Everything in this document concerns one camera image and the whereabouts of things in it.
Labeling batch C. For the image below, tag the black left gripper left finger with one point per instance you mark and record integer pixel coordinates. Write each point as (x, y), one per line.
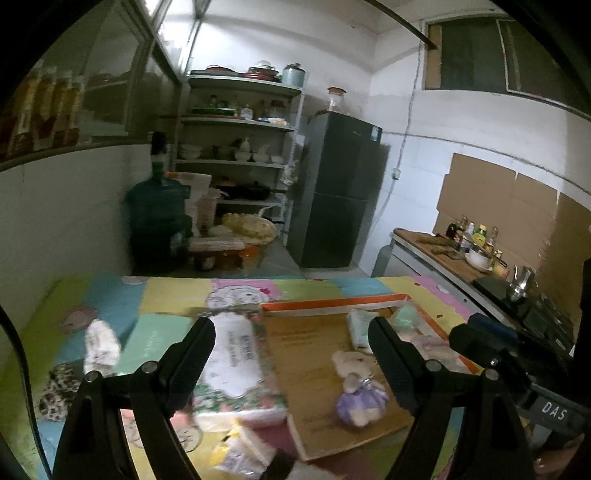
(93, 444)

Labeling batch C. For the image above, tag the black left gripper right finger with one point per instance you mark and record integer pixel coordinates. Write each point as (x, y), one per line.
(492, 442)

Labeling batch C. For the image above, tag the leopard print cloth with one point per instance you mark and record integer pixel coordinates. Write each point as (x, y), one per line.
(59, 392)

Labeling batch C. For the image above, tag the white plastic bag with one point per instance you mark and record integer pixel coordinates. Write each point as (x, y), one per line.
(102, 348)

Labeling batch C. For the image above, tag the cream teddy bear pink dress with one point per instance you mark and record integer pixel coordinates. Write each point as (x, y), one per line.
(433, 347)

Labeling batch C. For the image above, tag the cream teddy bear purple dress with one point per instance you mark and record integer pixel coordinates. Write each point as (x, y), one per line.
(364, 400)

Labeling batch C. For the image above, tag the small white packet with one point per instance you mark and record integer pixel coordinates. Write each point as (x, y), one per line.
(241, 452)

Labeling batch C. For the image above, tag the mint green roll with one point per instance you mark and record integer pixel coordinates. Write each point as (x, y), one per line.
(406, 320)

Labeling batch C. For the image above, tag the floral tissue cube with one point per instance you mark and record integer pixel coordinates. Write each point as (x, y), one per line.
(358, 323)

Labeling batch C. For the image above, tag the steel kettle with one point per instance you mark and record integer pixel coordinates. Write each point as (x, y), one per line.
(522, 282)

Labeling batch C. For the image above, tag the colourful cartoon tablecloth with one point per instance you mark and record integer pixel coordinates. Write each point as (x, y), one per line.
(122, 302)

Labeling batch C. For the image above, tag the mint green tissue box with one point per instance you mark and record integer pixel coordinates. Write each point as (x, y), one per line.
(149, 339)

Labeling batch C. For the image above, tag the white bowl on counter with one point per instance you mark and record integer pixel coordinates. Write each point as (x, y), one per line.
(479, 260)

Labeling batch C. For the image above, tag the floral tissue pack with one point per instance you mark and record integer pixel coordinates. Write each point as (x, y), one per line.
(238, 384)

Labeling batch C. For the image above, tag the orange-rimmed cardboard box tray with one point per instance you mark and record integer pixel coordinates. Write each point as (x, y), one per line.
(302, 336)

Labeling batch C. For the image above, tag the yellow-green condiment bottle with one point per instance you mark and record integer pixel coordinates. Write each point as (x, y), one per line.
(480, 236)

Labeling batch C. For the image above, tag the kitchen counter cabinet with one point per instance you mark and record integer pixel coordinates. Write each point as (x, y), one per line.
(484, 292)

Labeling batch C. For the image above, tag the green water jug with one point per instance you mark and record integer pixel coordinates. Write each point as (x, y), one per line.
(159, 229)

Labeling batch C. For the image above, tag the woven straw basket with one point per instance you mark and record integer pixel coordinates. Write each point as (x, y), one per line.
(253, 229)

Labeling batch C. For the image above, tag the black refrigerator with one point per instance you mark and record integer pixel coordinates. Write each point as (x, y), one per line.
(340, 170)

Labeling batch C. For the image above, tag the orange juice bottle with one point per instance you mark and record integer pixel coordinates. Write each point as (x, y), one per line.
(42, 120)
(74, 106)
(21, 138)

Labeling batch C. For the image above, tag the metal kitchen shelf rack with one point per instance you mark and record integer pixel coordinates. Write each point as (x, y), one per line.
(242, 129)

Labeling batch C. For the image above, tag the glass jar on refrigerator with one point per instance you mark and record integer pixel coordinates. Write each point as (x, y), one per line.
(336, 99)

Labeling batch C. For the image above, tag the light blue pot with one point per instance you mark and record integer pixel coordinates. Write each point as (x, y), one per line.
(293, 75)

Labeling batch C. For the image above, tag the red pot with lid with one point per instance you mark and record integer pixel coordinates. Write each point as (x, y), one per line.
(264, 71)

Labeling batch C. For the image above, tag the cardboard wall sheet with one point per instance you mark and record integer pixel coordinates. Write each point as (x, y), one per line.
(538, 226)

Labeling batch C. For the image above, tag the window cabinet frame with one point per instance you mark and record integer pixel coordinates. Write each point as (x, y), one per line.
(134, 57)

